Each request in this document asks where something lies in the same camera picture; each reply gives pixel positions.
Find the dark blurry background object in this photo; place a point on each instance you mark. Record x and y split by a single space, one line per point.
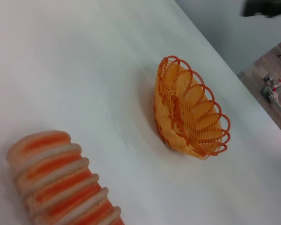
267 8

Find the orange woven plastic basket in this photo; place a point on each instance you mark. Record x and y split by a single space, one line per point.
192 110

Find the grey metal stand red knobs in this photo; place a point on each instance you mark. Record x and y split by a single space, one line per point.
271 93

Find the orange striped bread roll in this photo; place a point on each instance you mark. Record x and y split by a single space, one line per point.
61 182

